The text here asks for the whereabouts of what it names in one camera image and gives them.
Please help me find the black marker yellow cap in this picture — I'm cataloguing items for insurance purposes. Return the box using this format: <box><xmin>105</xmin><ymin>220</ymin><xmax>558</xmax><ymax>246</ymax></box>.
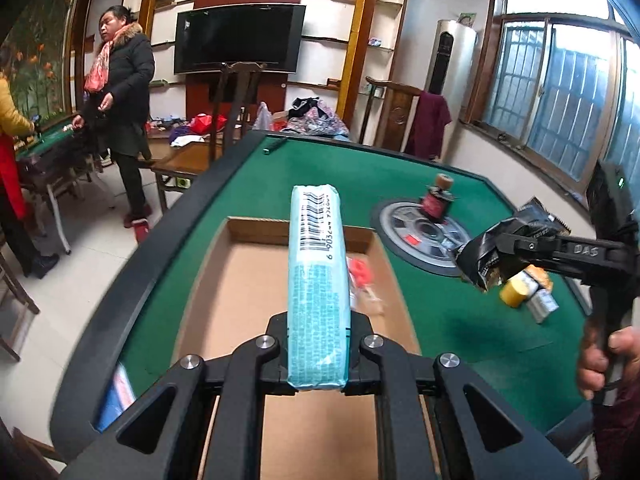
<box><xmin>499</xmin><ymin>271</ymin><xmax>539</xmax><ymax>309</ymax></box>

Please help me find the black snack bag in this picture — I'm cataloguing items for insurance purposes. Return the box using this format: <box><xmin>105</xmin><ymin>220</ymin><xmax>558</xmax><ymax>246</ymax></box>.
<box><xmin>451</xmin><ymin>197</ymin><xmax>570</xmax><ymax>292</ymax></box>

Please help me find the blue cartoon tissue pack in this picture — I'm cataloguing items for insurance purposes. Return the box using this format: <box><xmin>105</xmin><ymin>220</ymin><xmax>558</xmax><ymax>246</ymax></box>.
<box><xmin>286</xmin><ymin>184</ymin><xmax>350</xmax><ymax>391</ymax></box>

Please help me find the clear box red candle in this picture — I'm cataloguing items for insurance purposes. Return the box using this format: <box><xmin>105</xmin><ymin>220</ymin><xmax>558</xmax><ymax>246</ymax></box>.
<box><xmin>347</xmin><ymin>258</ymin><xmax>384</xmax><ymax>315</ymax></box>

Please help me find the person right hand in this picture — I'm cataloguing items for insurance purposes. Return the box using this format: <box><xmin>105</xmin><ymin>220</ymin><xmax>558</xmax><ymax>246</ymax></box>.
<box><xmin>576</xmin><ymin>321</ymin><xmax>639</xmax><ymax>400</ymax></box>

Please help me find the small white barcode box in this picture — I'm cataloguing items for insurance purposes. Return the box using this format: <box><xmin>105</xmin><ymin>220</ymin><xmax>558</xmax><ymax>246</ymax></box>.
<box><xmin>525</xmin><ymin>288</ymin><xmax>559</xmax><ymax>324</ymax></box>

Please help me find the cardboard box tray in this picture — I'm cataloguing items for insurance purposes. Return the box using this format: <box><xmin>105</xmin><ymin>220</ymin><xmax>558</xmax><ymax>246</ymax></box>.
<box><xmin>171</xmin><ymin>216</ymin><xmax>442</xmax><ymax>480</ymax></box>

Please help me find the black jar red label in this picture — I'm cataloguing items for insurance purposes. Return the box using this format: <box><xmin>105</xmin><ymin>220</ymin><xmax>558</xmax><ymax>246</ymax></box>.
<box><xmin>421</xmin><ymin>174</ymin><xmax>454</xmax><ymax>223</ymax></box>

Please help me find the round mahjong table console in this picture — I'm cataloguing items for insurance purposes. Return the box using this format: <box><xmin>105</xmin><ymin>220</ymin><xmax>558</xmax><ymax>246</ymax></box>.
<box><xmin>370</xmin><ymin>198</ymin><xmax>471</xmax><ymax>278</ymax></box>

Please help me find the maroon cloth on chair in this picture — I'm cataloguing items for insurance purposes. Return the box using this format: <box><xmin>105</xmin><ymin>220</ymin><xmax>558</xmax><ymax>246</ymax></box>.
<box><xmin>405</xmin><ymin>91</ymin><xmax>451</xmax><ymax>159</ymax></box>

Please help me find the white standing air conditioner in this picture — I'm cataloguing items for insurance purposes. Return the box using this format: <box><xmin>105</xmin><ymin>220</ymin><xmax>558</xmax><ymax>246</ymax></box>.
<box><xmin>424</xmin><ymin>20</ymin><xmax>477</xmax><ymax>162</ymax></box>

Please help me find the wooden chair at left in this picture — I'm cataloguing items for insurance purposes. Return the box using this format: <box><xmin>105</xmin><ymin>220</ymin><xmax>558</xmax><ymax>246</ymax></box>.
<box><xmin>0</xmin><ymin>256</ymin><xmax>40</xmax><ymax>362</ymax></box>

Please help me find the wooden armchair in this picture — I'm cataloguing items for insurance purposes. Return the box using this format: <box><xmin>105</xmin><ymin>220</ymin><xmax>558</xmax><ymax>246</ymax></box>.
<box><xmin>358</xmin><ymin>76</ymin><xmax>422</xmax><ymax>153</ymax></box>

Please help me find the low wooden table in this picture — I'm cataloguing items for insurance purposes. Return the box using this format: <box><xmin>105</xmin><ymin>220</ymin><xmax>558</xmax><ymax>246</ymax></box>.
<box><xmin>144</xmin><ymin>127</ymin><xmax>252</xmax><ymax>214</ymax></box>

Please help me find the person in yellow jacket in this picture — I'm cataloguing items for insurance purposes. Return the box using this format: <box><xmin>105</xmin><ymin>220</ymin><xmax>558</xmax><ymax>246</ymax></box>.
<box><xmin>0</xmin><ymin>46</ymin><xmax>60</xmax><ymax>278</ymax></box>

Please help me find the folding mahjong table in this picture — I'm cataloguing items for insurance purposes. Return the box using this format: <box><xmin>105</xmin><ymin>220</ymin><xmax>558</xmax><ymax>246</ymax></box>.
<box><xmin>15</xmin><ymin>116</ymin><xmax>115</xmax><ymax>255</ymax></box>

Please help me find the pile of clothes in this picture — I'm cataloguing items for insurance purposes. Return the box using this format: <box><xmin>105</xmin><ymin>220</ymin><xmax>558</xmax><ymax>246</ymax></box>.
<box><xmin>285</xmin><ymin>96</ymin><xmax>349</xmax><ymax>140</ymax></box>

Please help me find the dark wooden chair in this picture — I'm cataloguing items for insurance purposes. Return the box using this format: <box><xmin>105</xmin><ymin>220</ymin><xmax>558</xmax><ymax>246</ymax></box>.
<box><xmin>208</xmin><ymin>62</ymin><xmax>265</xmax><ymax>164</ymax></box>

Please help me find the woman in black coat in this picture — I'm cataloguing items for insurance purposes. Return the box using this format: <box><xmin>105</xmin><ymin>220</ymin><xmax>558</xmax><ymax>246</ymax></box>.
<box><xmin>73</xmin><ymin>6</ymin><xmax>155</xmax><ymax>243</ymax></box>

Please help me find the black television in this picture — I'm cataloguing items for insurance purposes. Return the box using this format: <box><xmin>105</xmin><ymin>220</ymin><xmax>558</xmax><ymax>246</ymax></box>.
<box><xmin>174</xmin><ymin>3</ymin><xmax>306</xmax><ymax>74</ymax></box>

